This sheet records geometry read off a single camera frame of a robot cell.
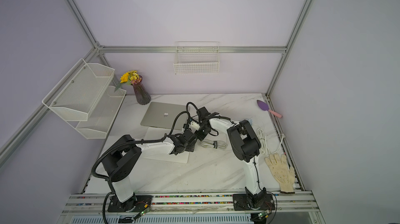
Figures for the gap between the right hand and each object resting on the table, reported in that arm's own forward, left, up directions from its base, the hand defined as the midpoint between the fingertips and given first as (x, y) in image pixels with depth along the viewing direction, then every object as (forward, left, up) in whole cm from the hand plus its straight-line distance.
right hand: (200, 136), depth 98 cm
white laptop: (+2, +27, +1) cm, 27 cm away
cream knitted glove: (-22, -44, 0) cm, 49 cm away
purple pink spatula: (+26, -47, -1) cm, 54 cm away
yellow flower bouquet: (+30, +44, +25) cm, 59 cm away
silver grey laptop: (+17, +27, +1) cm, 32 cm away
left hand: (-6, +11, 0) cm, 12 cm away
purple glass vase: (+28, +41, +10) cm, 50 cm away
